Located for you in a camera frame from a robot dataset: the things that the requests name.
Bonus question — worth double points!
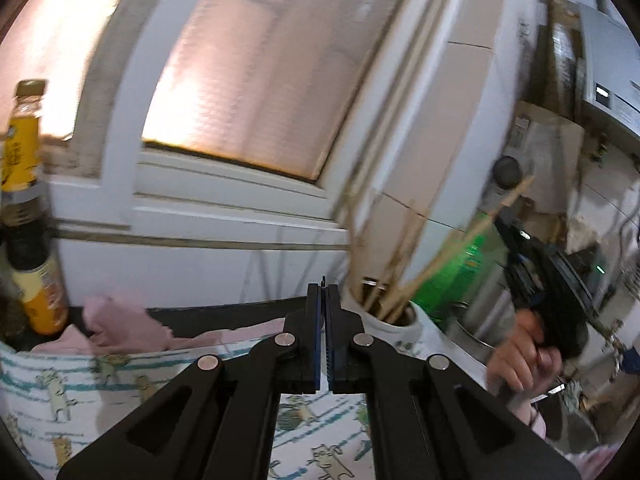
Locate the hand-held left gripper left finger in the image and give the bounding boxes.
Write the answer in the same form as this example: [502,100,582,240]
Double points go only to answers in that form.
[57,282,321,480]

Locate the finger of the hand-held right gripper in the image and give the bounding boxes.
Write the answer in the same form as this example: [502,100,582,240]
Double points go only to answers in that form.
[494,207,524,262]

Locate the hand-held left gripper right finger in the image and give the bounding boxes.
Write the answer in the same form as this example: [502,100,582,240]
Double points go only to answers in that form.
[327,284,583,480]

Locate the bamboo chopstick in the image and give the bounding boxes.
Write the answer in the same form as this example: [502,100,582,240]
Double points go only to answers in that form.
[386,175,536,321]

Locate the white cup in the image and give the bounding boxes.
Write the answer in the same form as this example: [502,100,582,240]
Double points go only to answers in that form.
[350,275,427,357]

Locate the person's right forearm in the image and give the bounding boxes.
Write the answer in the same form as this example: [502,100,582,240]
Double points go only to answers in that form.
[510,394,552,442]

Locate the person's right hand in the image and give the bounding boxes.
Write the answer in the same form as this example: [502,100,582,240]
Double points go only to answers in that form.
[487,309,563,401]

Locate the black round ladle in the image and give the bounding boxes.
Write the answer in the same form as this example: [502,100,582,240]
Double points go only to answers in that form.
[492,156,524,189]

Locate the green dish soap bottle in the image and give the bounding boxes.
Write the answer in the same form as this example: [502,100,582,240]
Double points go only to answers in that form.
[410,240,497,332]

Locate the steel pot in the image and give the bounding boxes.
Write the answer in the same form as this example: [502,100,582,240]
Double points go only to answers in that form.
[445,260,517,362]

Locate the pink cloth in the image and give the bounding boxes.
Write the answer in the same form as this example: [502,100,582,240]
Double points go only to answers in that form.
[37,295,291,357]

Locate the grey water heater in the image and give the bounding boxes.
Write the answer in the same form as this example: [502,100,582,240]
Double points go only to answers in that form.
[577,2,640,142]

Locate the cat printed cloth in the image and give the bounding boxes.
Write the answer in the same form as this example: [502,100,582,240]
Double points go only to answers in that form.
[0,305,451,480]

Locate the white framed frosted window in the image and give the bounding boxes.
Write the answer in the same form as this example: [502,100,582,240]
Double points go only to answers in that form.
[0,0,453,243]

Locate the yellow label sauce bottle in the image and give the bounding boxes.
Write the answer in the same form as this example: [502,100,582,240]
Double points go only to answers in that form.
[0,79,70,337]

